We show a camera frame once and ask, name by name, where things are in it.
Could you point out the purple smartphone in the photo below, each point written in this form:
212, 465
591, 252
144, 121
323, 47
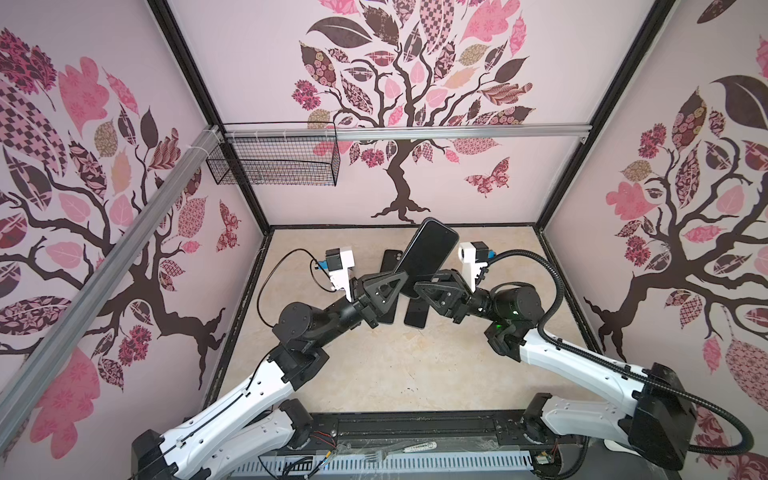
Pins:
417, 313

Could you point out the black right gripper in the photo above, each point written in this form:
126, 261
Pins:
453, 296

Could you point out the aluminium rail back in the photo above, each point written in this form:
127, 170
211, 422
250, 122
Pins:
407, 133

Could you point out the aluminium rail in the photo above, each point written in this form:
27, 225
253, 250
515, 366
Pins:
407, 133
21, 395

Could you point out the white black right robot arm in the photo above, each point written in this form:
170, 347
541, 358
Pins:
640, 408

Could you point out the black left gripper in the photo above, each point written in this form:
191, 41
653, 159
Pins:
382, 299

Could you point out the black wire basket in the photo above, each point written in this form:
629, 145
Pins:
290, 153

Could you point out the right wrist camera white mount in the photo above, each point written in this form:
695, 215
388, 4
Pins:
474, 257

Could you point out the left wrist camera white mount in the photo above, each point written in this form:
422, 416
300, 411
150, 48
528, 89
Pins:
339, 262

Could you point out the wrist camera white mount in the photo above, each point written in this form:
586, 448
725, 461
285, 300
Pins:
474, 257
339, 262

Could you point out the white slotted cable duct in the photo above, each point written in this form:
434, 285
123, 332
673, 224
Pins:
357, 465

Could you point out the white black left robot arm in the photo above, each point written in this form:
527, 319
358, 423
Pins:
261, 414

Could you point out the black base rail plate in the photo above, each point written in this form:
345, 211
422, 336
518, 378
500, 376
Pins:
378, 435

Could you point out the blue edged black smartphone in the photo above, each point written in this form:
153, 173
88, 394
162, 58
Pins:
389, 316

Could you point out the aluminium rail left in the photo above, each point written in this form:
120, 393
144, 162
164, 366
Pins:
21, 395

